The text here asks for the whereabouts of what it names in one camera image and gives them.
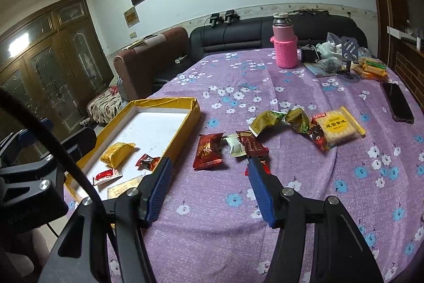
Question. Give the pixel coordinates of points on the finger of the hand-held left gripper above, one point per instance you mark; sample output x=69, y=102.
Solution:
x=81, y=143
x=29, y=133

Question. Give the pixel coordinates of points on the wooden glass door cabinet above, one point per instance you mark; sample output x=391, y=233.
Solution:
x=49, y=64

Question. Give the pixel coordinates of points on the dark wooden door frame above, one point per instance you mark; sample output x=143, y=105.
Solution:
x=387, y=4

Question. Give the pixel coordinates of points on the black charger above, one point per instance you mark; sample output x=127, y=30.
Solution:
x=309, y=55

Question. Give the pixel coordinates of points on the stack of papers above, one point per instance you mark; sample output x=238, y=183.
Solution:
x=145, y=39

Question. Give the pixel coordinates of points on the small framed wall certificate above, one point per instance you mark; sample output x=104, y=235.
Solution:
x=131, y=16

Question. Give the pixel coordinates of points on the wall outlet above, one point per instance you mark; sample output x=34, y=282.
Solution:
x=133, y=35

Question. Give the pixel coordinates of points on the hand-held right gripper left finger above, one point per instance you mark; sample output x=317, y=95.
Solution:
x=160, y=187

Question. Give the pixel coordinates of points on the olive green snack packet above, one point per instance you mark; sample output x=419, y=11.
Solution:
x=265, y=122

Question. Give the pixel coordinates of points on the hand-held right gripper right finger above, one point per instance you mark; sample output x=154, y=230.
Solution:
x=261, y=193

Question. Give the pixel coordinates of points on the pile of yellow biscuit packets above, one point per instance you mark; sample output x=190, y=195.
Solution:
x=372, y=67

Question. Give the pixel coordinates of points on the pink cloth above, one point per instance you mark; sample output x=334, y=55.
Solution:
x=115, y=89

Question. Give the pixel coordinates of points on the brown armchair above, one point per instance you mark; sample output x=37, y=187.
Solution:
x=145, y=67

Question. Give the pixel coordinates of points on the dark red snack packet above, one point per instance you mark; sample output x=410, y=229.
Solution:
x=207, y=152

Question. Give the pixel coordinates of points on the beige gold snack packet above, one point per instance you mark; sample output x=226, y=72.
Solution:
x=124, y=188

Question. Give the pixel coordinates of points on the purple floral tablecloth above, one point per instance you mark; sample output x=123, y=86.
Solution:
x=331, y=187

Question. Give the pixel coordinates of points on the square cracker packet yellow label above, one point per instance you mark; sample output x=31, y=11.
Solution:
x=339, y=127

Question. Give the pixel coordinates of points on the pink bottle with crochet sleeve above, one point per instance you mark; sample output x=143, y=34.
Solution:
x=283, y=44

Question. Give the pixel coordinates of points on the small white object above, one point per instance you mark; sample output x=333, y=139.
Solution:
x=180, y=59

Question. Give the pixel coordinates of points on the yellow sandwich cracker packet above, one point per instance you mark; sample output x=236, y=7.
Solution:
x=117, y=153

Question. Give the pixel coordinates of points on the black smartphone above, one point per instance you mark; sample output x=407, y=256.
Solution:
x=397, y=102

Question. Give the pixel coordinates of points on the grey phone stand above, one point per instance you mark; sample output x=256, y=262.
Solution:
x=349, y=51

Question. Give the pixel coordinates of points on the floral blanket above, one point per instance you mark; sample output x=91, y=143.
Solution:
x=104, y=107

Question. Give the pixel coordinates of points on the dark bundle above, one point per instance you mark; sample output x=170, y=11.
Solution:
x=331, y=65

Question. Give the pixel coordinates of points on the black gadget on sofa back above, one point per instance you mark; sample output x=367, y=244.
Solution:
x=232, y=16
x=214, y=19

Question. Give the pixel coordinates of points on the gold and green snack packet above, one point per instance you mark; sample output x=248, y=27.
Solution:
x=298, y=120

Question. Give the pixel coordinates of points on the bright red snack packet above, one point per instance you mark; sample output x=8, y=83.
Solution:
x=265, y=164

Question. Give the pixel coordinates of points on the maroon nougat packet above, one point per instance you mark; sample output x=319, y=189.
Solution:
x=251, y=143

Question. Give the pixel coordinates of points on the yellow box with white inside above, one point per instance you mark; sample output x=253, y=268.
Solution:
x=155, y=127

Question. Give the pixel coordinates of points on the black leather sofa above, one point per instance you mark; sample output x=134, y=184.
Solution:
x=232, y=41

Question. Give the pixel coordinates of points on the white plastic bag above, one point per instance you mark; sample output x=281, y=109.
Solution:
x=331, y=46

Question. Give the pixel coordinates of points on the white and green snack packet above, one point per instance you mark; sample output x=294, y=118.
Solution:
x=236, y=147

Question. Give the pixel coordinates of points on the blue grey booklet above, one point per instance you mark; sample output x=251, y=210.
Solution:
x=316, y=69

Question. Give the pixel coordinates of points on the red and white snack packet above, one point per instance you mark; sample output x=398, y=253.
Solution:
x=106, y=177

